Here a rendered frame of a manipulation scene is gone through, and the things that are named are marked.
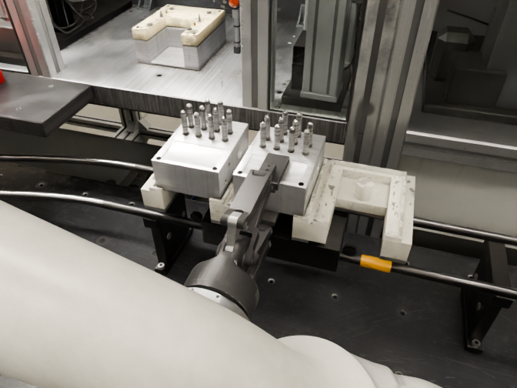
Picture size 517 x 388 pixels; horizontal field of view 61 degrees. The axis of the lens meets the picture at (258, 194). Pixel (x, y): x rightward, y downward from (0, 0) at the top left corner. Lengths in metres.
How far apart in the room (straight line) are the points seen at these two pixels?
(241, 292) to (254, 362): 0.24
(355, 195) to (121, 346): 0.50
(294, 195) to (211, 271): 0.17
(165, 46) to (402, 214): 0.59
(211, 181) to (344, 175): 0.20
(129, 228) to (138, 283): 0.70
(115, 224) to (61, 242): 0.72
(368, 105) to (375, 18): 0.13
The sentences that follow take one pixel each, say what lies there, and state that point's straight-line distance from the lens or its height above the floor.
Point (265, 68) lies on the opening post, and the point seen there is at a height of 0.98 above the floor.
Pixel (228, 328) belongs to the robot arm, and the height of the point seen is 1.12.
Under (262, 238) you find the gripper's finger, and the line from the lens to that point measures 0.54.
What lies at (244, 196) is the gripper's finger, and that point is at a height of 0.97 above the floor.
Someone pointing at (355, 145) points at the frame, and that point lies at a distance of 0.74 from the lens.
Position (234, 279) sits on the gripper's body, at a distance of 0.43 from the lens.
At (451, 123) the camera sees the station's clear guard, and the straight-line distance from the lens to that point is 0.73.
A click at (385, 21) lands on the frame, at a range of 0.65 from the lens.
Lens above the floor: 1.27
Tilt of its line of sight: 40 degrees down
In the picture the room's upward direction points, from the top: straight up
